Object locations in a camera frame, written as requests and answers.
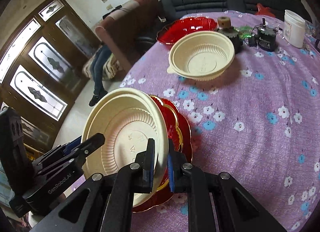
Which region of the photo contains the brown sofa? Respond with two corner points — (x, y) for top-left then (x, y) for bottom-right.
(95, 0), (163, 77)

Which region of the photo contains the clear plastic container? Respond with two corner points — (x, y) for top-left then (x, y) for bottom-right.
(304, 21), (317, 45)

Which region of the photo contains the red plastic item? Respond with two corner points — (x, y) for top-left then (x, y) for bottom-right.
(254, 2), (275, 17)

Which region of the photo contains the red plate with gold print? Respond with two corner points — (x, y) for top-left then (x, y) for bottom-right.
(132, 97), (194, 214)

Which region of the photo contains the green plastic part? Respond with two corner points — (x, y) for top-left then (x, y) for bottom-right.
(235, 26), (253, 39)

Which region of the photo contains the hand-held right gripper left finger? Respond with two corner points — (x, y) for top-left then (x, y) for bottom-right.
(31, 138), (155, 232)

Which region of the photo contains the purple floral tablecloth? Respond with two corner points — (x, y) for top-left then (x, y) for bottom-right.
(72, 9), (320, 232)

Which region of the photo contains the red plate with round sticker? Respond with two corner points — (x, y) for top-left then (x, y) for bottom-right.
(150, 96), (194, 192)

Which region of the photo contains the large beige plastic bowl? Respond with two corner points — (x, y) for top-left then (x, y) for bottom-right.
(82, 87), (170, 207)

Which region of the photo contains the red scalloped plate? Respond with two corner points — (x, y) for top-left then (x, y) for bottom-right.
(156, 16), (218, 45)

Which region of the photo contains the wooden glass panel door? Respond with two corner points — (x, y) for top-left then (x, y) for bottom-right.
(0, 0), (110, 147)

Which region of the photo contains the black cylindrical motor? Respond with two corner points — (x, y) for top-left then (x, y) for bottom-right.
(255, 18), (278, 52)

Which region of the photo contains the white plastic jar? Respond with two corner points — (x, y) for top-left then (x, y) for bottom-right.
(283, 9), (307, 48)

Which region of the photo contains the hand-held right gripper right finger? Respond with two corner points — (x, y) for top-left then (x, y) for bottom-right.
(167, 139), (288, 232)

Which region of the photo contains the small beige plastic bowl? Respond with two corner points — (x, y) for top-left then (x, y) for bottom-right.
(167, 31), (235, 80)

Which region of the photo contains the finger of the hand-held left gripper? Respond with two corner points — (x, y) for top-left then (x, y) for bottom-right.
(64, 133), (105, 160)
(60, 136), (83, 154)

